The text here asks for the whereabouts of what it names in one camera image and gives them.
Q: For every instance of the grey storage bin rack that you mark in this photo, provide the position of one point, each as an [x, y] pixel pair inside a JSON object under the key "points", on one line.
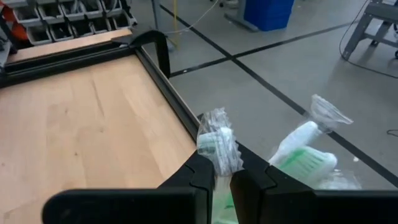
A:
{"points": [[62, 15]]}

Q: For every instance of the blue plastic bin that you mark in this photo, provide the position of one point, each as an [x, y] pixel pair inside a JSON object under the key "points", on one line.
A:
{"points": [[267, 15]]}

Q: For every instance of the grey metal table leg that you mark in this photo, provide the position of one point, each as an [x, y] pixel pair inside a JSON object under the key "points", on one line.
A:
{"points": [[357, 31]]}

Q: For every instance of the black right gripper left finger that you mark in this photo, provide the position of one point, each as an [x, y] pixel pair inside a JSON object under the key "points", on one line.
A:
{"points": [[186, 199]]}

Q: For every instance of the green toothbrush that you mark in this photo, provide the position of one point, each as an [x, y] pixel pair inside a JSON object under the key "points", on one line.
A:
{"points": [[295, 140], [219, 146], [311, 165]]}

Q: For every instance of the black metal table frame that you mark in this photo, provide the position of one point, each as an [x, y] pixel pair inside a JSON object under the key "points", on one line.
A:
{"points": [[163, 56]]}

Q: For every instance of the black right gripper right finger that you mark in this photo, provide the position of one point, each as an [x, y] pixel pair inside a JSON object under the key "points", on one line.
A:
{"points": [[267, 199]]}

